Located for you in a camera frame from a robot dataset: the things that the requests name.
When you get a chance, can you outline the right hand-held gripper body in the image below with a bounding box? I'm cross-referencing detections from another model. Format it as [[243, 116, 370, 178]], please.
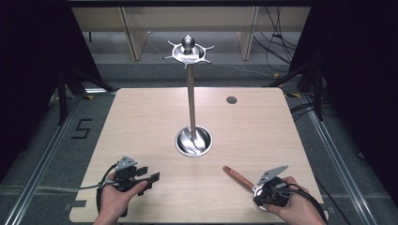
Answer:
[[253, 164, 293, 210]]

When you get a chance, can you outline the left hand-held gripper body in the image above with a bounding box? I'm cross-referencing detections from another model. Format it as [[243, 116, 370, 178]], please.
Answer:
[[112, 155, 139, 218]]

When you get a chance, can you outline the wooden-handled metal kitchen utensil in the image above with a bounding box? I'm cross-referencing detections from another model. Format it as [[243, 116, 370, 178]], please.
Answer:
[[222, 165, 267, 211]]

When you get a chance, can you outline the person's left hand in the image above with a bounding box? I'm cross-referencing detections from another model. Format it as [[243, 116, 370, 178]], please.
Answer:
[[93, 172, 148, 225]]

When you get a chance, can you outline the person's right hand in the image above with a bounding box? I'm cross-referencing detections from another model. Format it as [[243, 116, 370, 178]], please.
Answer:
[[264, 175, 327, 225]]

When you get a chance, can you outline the steel utensil stand with hooks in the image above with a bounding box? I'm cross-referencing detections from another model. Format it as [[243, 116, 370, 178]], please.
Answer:
[[162, 34, 216, 158]]

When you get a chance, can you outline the black tripod stand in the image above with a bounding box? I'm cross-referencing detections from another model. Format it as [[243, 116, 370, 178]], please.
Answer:
[[264, 59, 327, 122], [53, 59, 117, 126]]

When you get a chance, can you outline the light wooden cabinet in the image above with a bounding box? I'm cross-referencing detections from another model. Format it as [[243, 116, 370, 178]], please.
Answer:
[[70, 6, 312, 62]]

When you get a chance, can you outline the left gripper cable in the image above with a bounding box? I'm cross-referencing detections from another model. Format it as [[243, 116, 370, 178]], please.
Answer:
[[78, 162, 119, 217]]

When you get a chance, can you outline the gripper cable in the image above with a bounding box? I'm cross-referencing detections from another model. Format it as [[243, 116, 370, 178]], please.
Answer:
[[78, 162, 119, 217], [275, 182, 329, 225]]

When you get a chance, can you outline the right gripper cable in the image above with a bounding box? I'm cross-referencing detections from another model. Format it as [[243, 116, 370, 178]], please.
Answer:
[[275, 182, 329, 225]]

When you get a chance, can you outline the aluminium floor rail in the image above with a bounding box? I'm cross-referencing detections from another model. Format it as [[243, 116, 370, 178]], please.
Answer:
[[299, 92, 378, 225], [3, 93, 83, 225]]

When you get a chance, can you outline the bundle of black cables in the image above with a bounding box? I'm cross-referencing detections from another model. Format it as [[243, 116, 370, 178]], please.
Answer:
[[253, 6, 299, 65]]

